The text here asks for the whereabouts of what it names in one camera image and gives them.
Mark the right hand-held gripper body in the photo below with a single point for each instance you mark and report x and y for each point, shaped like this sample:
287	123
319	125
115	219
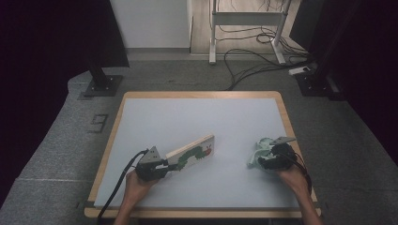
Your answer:
283	157

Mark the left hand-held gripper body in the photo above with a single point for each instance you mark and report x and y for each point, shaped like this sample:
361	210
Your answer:
151	168

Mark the light green cloth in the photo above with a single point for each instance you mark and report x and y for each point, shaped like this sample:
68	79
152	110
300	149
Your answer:
258	151

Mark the caterpillar picture board book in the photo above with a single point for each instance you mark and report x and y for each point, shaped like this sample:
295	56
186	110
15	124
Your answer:
195	153

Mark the person's left hand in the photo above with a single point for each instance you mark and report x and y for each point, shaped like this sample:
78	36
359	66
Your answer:
134	189

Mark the person's right hand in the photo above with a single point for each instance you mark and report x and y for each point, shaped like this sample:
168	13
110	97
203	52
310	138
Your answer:
297	182

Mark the black table corner clamp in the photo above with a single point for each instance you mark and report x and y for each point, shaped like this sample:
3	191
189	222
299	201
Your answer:
316	205
86	205

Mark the wooden table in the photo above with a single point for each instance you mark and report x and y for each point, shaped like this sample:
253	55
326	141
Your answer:
203	94

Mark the white power strip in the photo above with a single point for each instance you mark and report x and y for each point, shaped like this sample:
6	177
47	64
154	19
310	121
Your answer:
298	71

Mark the dark curtain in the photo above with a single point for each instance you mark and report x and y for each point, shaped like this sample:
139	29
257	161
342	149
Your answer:
369	62
47	47

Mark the black stand with base plate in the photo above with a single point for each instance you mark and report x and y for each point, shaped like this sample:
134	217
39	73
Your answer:
313	84
103	86

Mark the white desk frame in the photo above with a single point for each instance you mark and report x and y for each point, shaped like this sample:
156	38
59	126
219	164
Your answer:
247	18

